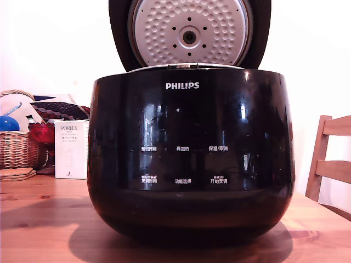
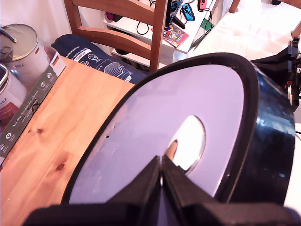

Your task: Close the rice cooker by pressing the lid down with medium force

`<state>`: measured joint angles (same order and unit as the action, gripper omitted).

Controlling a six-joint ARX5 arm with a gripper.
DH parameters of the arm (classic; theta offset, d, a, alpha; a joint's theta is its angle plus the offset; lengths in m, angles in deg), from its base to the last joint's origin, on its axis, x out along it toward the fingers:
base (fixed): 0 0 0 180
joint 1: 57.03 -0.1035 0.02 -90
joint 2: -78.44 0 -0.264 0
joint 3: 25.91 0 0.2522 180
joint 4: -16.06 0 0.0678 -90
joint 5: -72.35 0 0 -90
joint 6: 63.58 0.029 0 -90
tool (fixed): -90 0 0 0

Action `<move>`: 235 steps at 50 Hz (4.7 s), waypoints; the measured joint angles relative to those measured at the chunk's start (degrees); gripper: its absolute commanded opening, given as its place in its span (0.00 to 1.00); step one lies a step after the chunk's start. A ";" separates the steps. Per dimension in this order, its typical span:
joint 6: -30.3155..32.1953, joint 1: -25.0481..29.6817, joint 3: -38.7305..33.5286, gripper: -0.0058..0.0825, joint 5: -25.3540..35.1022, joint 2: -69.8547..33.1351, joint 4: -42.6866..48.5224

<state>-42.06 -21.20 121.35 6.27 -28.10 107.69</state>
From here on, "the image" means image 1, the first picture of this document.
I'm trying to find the black rice cooker lid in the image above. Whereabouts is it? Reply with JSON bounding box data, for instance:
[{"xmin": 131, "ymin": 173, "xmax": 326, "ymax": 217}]
[{"xmin": 108, "ymin": 0, "xmax": 271, "ymax": 72}]

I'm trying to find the black Philips rice cooker body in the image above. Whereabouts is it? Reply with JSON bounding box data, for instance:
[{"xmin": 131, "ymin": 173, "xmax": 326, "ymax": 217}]
[{"xmin": 87, "ymin": 64, "xmax": 296, "ymax": 242}]

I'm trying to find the silver inner pot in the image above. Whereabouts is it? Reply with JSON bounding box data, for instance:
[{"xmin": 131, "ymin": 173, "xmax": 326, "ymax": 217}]
[{"xmin": 128, "ymin": 64, "xmax": 246, "ymax": 72}]

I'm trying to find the white Porlex box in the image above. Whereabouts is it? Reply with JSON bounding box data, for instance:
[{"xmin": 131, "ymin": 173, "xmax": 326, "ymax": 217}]
[{"xmin": 53, "ymin": 119, "xmax": 90, "ymax": 180}]

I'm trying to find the dark dotted patterned cushion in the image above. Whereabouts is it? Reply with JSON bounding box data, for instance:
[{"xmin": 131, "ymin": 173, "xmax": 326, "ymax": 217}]
[{"xmin": 30, "ymin": 94, "xmax": 91, "ymax": 124}]

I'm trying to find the wooden chair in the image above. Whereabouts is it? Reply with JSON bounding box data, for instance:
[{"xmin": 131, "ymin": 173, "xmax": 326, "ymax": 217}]
[{"xmin": 305, "ymin": 115, "xmax": 351, "ymax": 215}]

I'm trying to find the woven wicker basket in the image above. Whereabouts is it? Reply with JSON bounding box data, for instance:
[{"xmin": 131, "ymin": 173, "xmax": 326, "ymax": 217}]
[{"xmin": 0, "ymin": 89, "xmax": 41, "ymax": 170}]

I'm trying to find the light blue ribbon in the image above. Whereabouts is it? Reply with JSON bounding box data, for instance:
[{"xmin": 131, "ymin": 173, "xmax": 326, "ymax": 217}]
[{"xmin": 2, "ymin": 101, "xmax": 23, "ymax": 117}]

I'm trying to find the stack of cork coasters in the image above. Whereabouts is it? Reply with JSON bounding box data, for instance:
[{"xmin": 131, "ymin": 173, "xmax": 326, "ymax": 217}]
[{"xmin": 0, "ymin": 167, "xmax": 37, "ymax": 182}]

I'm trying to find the blue ball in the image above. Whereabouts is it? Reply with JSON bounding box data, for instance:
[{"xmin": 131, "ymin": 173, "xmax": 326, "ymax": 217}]
[{"xmin": 0, "ymin": 115, "xmax": 21, "ymax": 132}]

